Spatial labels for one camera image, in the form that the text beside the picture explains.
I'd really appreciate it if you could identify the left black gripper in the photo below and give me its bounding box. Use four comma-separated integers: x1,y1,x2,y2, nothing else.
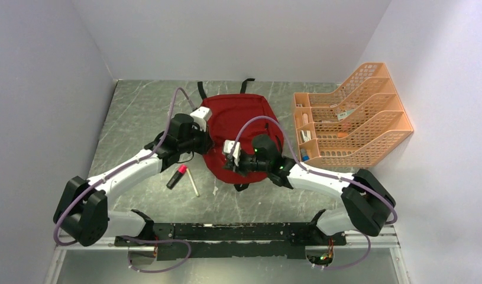
178,121,214,154

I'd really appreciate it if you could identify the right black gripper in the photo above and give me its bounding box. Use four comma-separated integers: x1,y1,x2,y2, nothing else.
222,152,270,178

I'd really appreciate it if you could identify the pink black highlighter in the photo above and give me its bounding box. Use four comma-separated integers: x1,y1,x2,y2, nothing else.
166,164,187,189

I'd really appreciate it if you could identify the red backpack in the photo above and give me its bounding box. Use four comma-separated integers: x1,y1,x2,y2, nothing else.
198,79,284,192

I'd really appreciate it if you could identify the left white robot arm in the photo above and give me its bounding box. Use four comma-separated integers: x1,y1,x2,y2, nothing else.
53,106,212,247

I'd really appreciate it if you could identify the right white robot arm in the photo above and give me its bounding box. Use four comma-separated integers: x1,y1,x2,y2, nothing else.
222,135,398,245

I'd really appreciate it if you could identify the white pencil stick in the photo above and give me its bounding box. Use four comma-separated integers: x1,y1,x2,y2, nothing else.
186,168,200,197

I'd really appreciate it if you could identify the blue cap item in organizer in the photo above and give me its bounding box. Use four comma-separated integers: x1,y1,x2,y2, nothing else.
300,148,310,162

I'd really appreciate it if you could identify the white stapler in organizer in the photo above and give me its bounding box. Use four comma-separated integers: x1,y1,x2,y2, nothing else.
300,130,312,143

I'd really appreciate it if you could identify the orange plastic file organizer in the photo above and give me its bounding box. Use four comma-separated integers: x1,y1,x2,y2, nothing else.
293,62,413,169

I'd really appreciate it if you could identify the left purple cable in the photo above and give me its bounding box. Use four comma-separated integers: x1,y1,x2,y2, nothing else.
53,87,196,274

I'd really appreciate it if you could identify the black mounting rail base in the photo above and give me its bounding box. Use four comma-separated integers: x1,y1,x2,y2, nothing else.
114,221,347,262

